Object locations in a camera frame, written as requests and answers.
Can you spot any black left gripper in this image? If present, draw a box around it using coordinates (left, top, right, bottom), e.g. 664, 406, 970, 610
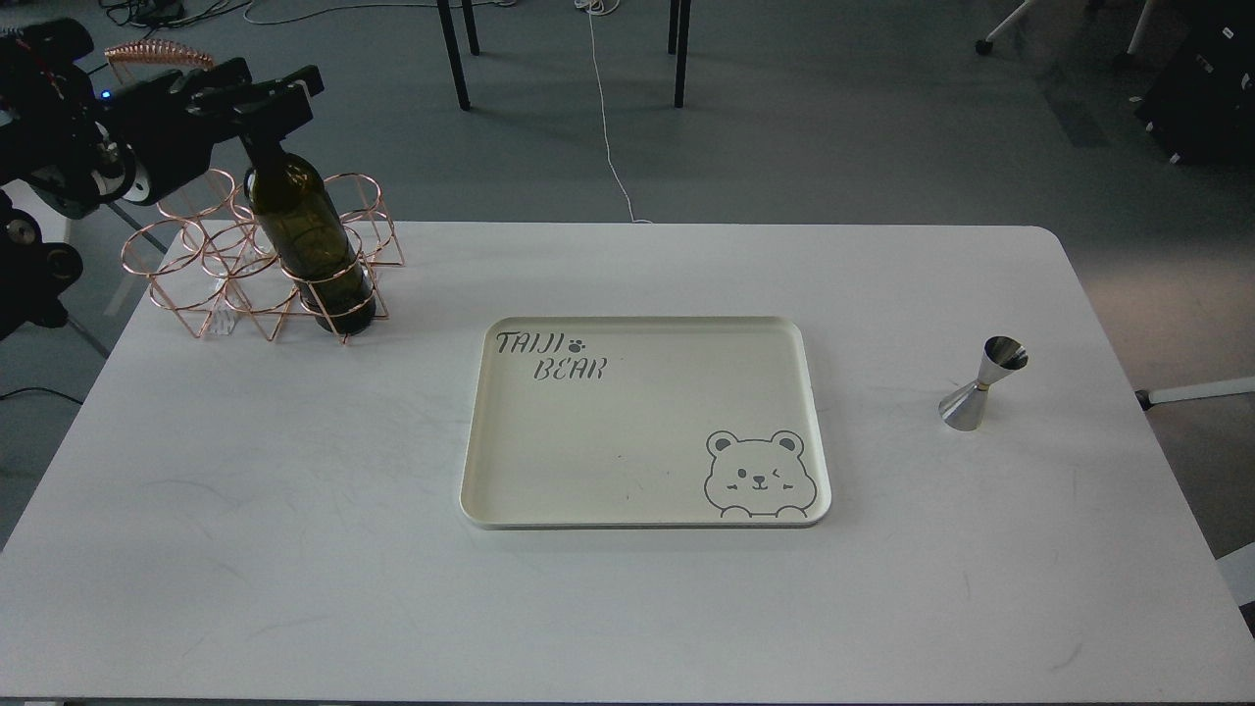
93, 56, 326, 204

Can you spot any dark green wine bottle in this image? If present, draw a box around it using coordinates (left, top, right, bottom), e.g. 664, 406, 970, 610
241, 135, 377, 336

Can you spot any steel double jigger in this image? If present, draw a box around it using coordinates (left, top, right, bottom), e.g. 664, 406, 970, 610
937, 335, 1029, 430

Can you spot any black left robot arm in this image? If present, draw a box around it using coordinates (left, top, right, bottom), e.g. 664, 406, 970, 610
3, 18, 350, 278

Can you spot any black table leg left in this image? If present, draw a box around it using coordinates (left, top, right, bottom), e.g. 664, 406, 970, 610
435, 0, 479, 112

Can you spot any black table leg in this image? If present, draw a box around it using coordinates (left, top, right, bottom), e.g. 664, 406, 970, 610
435, 0, 479, 112
666, 0, 693, 109

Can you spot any black table leg right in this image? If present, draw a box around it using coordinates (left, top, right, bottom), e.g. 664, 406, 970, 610
666, 0, 693, 109

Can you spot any cream bear serving tray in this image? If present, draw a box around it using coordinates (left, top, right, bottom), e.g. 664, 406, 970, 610
459, 317, 832, 530

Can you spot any white chair base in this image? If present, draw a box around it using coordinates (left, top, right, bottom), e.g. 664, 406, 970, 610
973, 1, 1167, 69

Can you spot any black equipment case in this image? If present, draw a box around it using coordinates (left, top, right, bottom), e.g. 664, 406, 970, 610
1135, 1, 1254, 164

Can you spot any copper wire bottle rack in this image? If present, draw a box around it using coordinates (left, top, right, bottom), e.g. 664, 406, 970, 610
104, 39, 407, 344

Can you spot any white floor cable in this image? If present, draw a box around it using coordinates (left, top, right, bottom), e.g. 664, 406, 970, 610
574, 0, 655, 226

